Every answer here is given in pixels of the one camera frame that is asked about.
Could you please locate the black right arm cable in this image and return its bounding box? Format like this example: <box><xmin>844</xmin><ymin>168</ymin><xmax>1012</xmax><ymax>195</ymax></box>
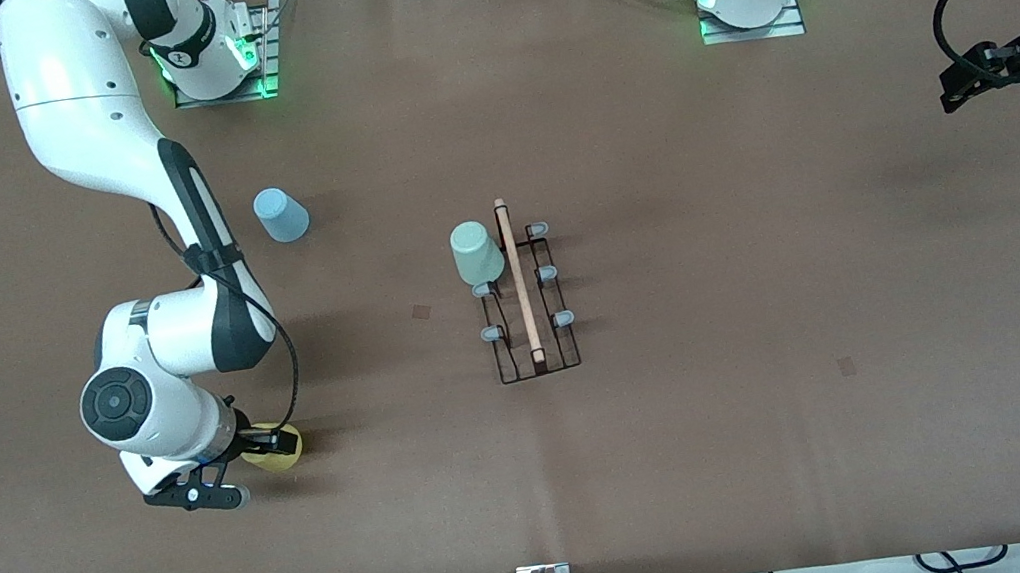
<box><xmin>149</xmin><ymin>185</ymin><xmax>310</xmax><ymax>447</ymax></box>

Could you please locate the black wire cup holder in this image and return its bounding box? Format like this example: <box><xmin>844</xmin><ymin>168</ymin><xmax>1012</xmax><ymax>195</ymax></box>
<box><xmin>457</xmin><ymin>190</ymin><xmax>585</xmax><ymax>389</ymax></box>

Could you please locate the yellow plastic cup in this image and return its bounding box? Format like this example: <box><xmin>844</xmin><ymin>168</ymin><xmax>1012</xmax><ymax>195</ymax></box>
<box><xmin>238</xmin><ymin>417</ymin><xmax>307</xmax><ymax>477</ymax></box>

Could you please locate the pale green plastic cup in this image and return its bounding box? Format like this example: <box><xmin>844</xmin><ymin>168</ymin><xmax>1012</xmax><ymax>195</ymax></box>
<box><xmin>447</xmin><ymin>216</ymin><xmax>509</xmax><ymax>289</ymax></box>

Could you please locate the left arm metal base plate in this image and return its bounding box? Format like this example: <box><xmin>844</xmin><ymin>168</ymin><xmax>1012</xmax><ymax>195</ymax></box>
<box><xmin>696</xmin><ymin>0</ymin><xmax>808</xmax><ymax>49</ymax></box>

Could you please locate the light blue plastic cup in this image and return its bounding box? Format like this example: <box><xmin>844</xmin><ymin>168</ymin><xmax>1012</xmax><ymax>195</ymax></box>
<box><xmin>251</xmin><ymin>183</ymin><xmax>314</xmax><ymax>248</ymax></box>

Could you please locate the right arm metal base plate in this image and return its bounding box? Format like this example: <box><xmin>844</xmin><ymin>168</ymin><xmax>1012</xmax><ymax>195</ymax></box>
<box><xmin>159</xmin><ymin>0</ymin><xmax>286</xmax><ymax>113</ymax></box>

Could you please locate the brown table mat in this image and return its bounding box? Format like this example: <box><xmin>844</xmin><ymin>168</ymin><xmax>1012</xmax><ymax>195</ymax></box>
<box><xmin>0</xmin><ymin>0</ymin><xmax>1020</xmax><ymax>573</ymax></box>

